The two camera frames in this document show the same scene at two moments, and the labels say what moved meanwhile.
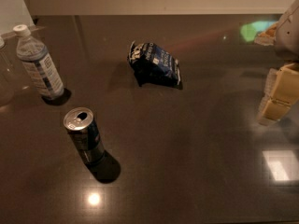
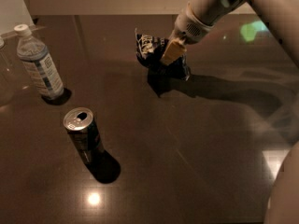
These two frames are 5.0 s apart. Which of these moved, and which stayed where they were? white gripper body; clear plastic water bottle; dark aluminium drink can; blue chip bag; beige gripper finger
Moved: blue chip bag; white gripper body; beige gripper finger
Stayed: clear plastic water bottle; dark aluminium drink can
